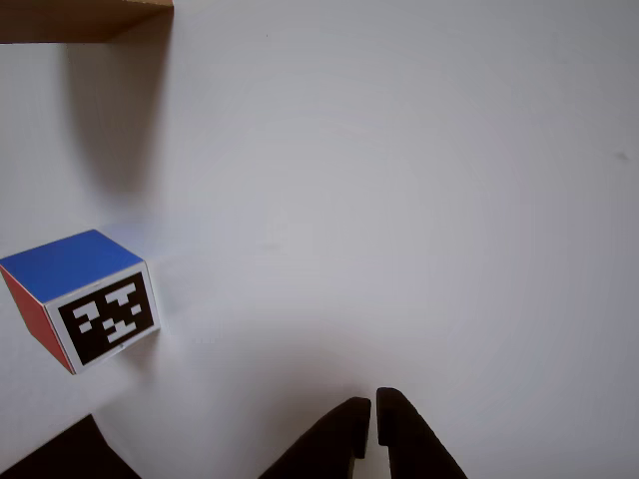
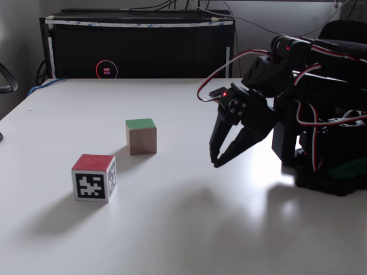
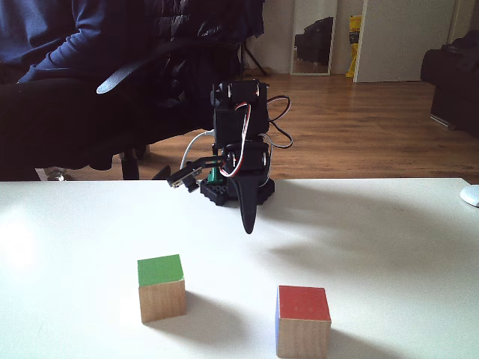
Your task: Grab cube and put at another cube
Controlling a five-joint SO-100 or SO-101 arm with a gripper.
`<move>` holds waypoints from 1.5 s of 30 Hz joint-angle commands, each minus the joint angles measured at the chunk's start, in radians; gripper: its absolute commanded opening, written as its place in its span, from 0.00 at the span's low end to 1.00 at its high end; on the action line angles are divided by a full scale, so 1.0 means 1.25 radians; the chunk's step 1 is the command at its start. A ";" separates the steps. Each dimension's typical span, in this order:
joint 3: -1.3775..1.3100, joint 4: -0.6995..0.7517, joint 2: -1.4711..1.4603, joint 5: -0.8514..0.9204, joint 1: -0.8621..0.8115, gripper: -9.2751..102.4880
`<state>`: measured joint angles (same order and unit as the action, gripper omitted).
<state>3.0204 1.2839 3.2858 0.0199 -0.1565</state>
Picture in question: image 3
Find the wooden cube with green face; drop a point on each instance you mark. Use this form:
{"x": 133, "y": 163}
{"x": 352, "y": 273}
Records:
{"x": 161, "y": 288}

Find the wooden cube with red face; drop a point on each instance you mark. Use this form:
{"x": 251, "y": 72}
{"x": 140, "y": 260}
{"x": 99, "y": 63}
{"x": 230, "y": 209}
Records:
{"x": 303, "y": 321}

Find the green circuit board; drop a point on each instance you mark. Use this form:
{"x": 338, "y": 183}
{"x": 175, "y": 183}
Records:
{"x": 216, "y": 176}

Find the white framed mirror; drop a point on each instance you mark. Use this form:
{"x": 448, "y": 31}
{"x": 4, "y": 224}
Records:
{"x": 314, "y": 41}

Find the dark jacket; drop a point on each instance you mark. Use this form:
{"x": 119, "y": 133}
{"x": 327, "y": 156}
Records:
{"x": 209, "y": 26}

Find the yellow bag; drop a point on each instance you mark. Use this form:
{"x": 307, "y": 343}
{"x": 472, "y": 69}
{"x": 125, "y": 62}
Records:
{"x": 354, "y": 48}

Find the black office chair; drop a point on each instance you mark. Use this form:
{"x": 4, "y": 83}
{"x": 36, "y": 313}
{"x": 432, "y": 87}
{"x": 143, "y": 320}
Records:
{"x": 123, "y": 76}

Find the white door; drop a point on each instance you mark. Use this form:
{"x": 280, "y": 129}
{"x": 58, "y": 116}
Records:
{"x": 404, "y": 37}

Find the person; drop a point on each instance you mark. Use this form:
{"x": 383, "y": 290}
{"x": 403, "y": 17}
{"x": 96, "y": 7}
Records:
{"x": 56, "y": 112}

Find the black sofa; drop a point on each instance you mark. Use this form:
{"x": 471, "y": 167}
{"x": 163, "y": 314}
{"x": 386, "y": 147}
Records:
{"x": 454, "y": 86}

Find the white round object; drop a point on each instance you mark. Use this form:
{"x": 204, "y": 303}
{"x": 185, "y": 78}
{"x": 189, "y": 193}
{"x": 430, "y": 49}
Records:
{"x": 471, "y": 195}

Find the small black gripper camera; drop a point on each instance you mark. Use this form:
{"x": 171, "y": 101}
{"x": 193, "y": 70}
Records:
{"x": 183, "y": 177}

